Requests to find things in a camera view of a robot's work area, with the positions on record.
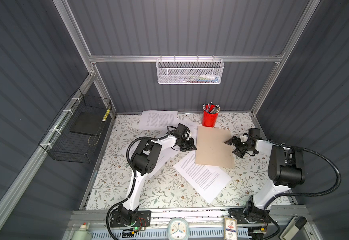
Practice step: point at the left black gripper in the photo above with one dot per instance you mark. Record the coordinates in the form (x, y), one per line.
(190, 146)

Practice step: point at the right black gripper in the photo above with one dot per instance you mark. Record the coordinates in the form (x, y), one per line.
(241, 154)

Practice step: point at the brown kraft paper folder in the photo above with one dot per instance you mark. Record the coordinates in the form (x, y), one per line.
(211, 149)

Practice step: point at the large front printed sheet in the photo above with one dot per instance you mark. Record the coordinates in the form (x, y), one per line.
(208, 181)

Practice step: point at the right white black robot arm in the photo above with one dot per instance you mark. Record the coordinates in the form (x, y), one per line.
(285, 171)

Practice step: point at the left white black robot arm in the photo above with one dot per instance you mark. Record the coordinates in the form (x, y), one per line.
(142, 156)

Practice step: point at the red pen cup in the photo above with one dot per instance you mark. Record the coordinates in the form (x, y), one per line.
(210, 114)

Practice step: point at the top printed paper sheet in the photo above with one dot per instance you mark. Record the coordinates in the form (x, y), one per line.
(157, 120)

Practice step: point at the white desk clock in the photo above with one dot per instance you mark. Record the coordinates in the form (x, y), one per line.
(178, 229)

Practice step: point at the small card box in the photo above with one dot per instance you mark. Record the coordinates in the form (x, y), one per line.
(230, 228)

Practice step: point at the yellow marker in basket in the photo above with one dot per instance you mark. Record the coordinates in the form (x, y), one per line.
(106, 114)

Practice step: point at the black notebook in basket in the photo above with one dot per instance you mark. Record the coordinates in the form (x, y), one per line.
(88, 124)

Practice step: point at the black white stapler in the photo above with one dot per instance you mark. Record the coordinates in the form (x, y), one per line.
(293, 227)

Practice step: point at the white glue bottle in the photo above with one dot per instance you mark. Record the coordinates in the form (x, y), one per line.
(83, 233)

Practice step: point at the white wire mesh basket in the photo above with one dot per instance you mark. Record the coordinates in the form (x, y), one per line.
(194, 71)

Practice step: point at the black wire basket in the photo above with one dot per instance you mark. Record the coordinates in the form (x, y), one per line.
(62, 145)

